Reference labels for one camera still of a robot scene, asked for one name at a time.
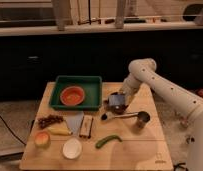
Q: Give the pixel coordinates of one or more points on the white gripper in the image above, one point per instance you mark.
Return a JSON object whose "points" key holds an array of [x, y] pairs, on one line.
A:
{"points": [[129, 88]]}

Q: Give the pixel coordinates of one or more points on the blue sponge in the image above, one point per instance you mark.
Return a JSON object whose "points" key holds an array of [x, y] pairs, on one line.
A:
{"points": [[116, 100]]}

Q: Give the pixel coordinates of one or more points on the dark purple bowl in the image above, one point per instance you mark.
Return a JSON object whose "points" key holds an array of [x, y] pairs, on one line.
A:
{"points": [[117, 109]]}

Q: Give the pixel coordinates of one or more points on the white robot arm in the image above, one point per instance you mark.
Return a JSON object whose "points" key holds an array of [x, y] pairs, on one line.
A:
{"points": [[187, 103]]}

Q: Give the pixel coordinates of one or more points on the orange bowl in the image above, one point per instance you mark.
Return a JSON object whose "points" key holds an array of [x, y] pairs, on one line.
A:
{"points": [[72, 96]]}

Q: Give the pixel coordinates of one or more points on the metal cup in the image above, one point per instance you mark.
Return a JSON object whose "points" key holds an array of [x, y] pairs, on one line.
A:
{"points": [[142, 119]]}

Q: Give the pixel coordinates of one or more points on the green plastic tray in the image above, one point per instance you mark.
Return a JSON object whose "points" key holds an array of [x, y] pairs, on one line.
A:
{"points": [[92, 86]]}

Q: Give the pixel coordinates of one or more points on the wooden block with dark edge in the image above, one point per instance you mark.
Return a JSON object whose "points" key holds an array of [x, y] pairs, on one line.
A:
{"points": [[86, 126]]}

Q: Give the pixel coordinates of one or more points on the wooden board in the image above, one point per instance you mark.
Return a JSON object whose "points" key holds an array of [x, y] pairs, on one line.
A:
{"points": [[140, 150]]}

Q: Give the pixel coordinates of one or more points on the grey triangular cloth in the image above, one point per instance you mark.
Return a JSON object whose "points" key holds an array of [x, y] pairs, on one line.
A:
{"points": [[74, 122]]}

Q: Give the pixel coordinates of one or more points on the green cucumber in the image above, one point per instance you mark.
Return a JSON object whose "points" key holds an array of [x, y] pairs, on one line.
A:
{"points": [[106, 139]]}

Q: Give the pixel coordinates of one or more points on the white small plate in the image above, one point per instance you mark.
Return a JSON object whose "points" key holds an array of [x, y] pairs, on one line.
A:
{"points": [[72, 148]]}

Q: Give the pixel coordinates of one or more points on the dark grape bunch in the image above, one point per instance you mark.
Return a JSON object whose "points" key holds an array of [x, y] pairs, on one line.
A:
{"points": [[44, 122]]}

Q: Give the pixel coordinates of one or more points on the orange peach fruit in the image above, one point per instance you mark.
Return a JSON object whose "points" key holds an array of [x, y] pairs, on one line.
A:
{"points": [[42, 140]]}

